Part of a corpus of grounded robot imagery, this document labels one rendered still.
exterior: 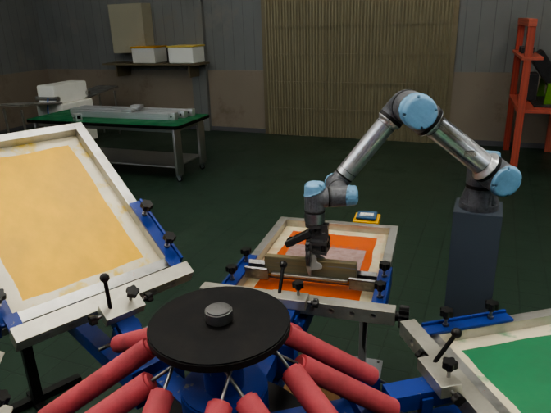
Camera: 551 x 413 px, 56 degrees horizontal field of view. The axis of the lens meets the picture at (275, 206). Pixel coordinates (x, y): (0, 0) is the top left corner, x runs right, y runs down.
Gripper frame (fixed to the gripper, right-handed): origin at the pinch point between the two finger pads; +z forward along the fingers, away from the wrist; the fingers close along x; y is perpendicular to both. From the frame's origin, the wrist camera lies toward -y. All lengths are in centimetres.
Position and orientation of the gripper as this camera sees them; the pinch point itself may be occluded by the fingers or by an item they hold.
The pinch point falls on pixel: (310, 270)
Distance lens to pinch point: 198.7
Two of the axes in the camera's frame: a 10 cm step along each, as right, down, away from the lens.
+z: 0.4, 9.4, 3.4
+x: 2.9, -3.4, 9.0
